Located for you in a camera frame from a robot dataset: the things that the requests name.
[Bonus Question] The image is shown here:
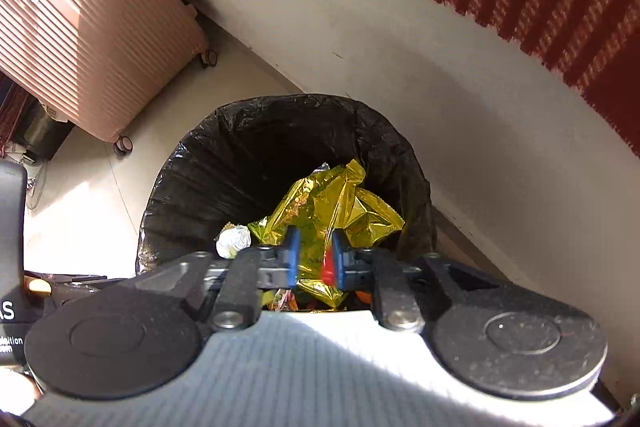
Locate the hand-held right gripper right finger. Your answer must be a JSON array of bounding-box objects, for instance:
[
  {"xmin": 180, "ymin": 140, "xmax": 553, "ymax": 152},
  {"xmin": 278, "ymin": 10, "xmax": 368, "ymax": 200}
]
[{"xmin": 331, "ymin": 229, "xmax": 503, "ymax": 333}]

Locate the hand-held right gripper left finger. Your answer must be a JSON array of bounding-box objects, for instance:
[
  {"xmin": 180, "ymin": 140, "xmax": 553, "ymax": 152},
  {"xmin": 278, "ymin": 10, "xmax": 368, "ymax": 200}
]
[{"xmin": 132, "ymin": 228, "xmax": 302, "ymax": 333}]

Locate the red candy wrapper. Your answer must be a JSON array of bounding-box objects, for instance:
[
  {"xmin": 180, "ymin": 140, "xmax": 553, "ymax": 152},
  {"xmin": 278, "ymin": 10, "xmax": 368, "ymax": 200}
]
[{"xmin": 321, "ymin": 247, "xmax": 337, "ymax": 288}]

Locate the large gold foil snack bag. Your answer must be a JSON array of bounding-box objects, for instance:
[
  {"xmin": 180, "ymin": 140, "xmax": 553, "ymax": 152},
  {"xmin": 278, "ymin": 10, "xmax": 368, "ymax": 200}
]
[{"xmin": 248, "ymin": 159, "xmax": 405, "ymax": 308}]

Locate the white tissue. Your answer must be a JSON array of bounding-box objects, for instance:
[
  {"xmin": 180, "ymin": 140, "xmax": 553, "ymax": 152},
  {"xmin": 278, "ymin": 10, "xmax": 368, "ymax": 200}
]
[{"xmin": 215, "ymin": 226, "xmax": 252, "ymax": 260}]

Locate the trash bin with black liner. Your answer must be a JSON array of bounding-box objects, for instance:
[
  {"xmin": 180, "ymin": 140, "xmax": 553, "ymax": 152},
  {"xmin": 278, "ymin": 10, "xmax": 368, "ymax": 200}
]
[{"xmin": 135, "ymin": 93, "xmax": 440, "ymax": 310}]

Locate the pink ribbed suitcase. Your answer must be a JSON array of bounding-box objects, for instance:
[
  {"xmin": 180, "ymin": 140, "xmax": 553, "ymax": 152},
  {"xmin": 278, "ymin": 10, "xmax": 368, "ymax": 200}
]
[{"xmin": 0, "ymin": 0, "xmax": 219, "ymax": 158}]

